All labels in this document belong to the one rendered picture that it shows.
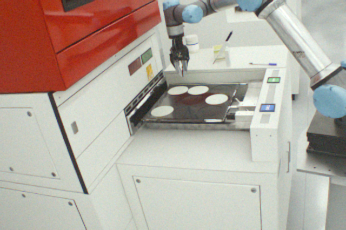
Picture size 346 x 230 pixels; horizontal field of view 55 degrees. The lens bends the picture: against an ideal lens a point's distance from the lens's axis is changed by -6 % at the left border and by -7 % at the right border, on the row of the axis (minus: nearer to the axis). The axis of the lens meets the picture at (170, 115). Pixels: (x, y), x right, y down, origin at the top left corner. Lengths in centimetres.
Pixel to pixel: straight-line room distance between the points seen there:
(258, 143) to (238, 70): 58
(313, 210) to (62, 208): 149
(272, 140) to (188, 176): 33
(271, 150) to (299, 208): 109
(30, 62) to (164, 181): 66
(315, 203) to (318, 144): 107
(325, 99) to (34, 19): 88
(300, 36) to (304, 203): 140
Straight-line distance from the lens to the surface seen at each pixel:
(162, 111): 153
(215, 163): 128
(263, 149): 123
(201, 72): 177
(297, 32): 111
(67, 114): 115
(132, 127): 149
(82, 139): 122
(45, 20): 103
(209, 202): 136
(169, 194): 139
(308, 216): 223
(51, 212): 151
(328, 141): 127
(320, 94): 110
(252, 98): 158
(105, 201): 137
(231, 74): 172
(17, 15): 108
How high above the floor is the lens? 156
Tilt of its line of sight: 26 degrees down
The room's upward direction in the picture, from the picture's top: 11 degrees counter-clockwise
